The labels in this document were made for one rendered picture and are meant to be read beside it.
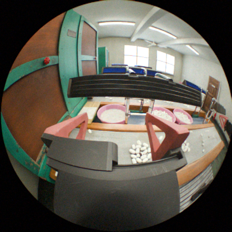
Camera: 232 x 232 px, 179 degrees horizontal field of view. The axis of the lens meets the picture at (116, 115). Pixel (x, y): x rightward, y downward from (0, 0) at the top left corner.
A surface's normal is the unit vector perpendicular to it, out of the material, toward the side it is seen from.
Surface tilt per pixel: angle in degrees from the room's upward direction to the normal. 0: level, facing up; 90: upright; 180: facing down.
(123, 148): 0
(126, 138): 0
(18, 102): 90
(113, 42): 90
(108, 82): 58
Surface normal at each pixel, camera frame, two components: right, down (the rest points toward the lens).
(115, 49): 0.00, 0.59
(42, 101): 1.00, 0.04
